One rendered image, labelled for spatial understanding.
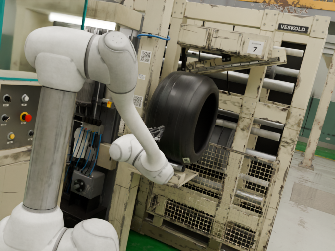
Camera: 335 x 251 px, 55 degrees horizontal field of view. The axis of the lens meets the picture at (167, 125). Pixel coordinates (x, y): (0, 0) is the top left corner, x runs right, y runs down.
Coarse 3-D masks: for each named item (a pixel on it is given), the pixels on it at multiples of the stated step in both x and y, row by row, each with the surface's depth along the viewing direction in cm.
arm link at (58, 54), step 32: (32, 32) 92; (64, 32) 91; (32, 64) 94; (64, 64) 90; (64, 96) 94; (64, 128) 96; (32, 160) 96; (64, 160) 100; (32, 192) 96; (0, 224) 99; (32, 224) 94
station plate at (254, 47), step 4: (252, 40) 204; (252, 44) 204; (256, 44) 203; (260, 44) 202; (248, 48) 205; (252, 48) 204; (256, 48) 203; (260, 48) 202; (248, 52) 205; (252, 52) 204; (256, 52) 203; (260, 52) 202
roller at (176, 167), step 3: (171, 162) 198; (174, 162) 198; (171, 165) 197; (174, 165) 196; (177, 165) 196; (180, 165) 196; (183, 165) 196; (174, 168) 197; (177, 168) 196; (180, 168) 195; (183, 168) 195; (180, 171) 196; (183, 171) 196
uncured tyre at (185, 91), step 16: (176, 80) 190; (192, 80) 188; (208, 80) 194; (160, 96) 185; (176, 96) 182; (192, 96) 181; (208, 96) 224; (160, 112) 183; (176, 112) 180; (192, 112) 180; (208, 112) 229; (176, 128) 180; (192, 128) 182; (208, 128) 228; (160, 144) 189; (176, 144) 183; (192, 144) 188; (176, 160) 194; (192, 160) 199
